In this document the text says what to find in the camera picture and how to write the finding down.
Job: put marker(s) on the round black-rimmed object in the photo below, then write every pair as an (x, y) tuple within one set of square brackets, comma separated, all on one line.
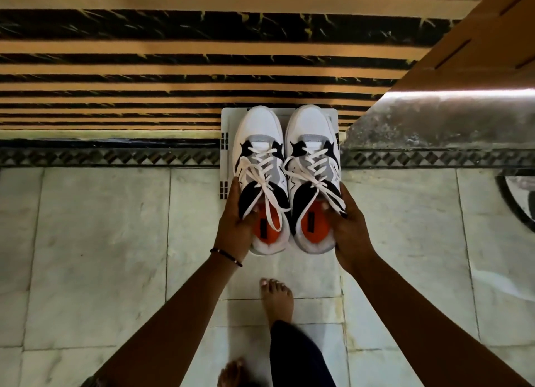
[(516, 198)]

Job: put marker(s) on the brown wooden door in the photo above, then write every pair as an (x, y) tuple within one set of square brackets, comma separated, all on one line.
[(476, 44)]

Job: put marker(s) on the person's dark trouser leg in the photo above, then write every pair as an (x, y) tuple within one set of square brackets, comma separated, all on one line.
[(296, 357)]

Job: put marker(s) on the person's right forearm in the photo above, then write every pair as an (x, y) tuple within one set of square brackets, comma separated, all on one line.
[(418, 324)]

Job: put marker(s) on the person's right foot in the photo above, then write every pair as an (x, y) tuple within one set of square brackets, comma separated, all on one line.
[(276, 301)]

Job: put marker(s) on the person's left thumb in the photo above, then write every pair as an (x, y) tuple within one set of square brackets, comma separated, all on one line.
[(250, 220)]

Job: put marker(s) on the person's right thumb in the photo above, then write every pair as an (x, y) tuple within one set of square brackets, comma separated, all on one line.
[(332, 213)]

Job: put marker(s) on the person's left forearm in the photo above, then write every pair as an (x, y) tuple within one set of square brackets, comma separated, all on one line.
[(175, 324)]

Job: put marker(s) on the person's right hand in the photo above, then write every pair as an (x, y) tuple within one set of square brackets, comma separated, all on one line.
[(353, 240)]

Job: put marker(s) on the person's foot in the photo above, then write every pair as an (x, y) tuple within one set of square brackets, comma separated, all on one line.
[(276, 301), (232, 375)]

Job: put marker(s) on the person's left foot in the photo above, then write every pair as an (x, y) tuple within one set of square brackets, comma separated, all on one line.
[(232, 375)]

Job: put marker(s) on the person's left hand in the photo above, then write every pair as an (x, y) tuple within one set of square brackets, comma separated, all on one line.
[(232, 232)]

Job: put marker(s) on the white black grey sneaker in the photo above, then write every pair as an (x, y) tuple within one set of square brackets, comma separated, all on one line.
[(311, 125), (259, 127)]

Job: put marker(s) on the black and tan striped staircase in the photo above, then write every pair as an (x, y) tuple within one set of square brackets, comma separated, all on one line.
[(188, 56)]

